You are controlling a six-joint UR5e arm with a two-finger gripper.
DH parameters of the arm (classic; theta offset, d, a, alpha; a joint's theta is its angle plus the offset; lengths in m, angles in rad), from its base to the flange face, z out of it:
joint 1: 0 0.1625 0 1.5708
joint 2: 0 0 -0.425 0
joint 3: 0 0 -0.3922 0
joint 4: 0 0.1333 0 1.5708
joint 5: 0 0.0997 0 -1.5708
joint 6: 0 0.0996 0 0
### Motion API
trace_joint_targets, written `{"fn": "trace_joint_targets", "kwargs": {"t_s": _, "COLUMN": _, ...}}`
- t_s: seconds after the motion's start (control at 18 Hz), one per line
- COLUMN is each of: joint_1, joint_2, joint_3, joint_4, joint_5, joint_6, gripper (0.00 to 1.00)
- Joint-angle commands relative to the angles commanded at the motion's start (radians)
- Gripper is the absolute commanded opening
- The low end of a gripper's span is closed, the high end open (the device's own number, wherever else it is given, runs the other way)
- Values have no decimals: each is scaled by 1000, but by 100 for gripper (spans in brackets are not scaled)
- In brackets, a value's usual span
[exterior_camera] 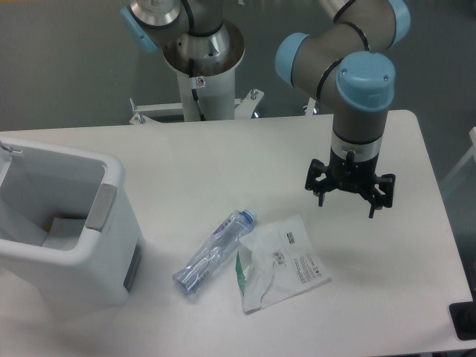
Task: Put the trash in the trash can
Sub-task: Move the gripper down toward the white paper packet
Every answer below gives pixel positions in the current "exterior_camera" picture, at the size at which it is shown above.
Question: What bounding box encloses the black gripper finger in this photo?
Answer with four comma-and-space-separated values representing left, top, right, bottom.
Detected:
305, 159, 335, 207
358, 173, 395, 219

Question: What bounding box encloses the white trash can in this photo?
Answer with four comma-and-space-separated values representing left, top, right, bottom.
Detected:
1, 136, 144, 305

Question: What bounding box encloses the translucent container at right edge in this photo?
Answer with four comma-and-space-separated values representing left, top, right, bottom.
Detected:
440, 127, 475, 199

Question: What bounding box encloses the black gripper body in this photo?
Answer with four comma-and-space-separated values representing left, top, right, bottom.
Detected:
329, 132, 380, 191

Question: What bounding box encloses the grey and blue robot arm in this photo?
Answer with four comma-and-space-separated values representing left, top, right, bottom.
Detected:
120, 1, 411, 210

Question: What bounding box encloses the black device at table edge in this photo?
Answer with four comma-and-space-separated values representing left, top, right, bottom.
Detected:
449, 301, 475, 341

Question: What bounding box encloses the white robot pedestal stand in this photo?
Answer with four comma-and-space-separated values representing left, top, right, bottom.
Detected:
130, 20, 265, 124

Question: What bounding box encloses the white plastic packaging bag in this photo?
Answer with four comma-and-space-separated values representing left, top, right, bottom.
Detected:
235, 215, 331, 314

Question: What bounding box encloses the crushed clear plastic bottle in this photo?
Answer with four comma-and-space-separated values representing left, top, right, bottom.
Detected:
173, 208, 257, 296

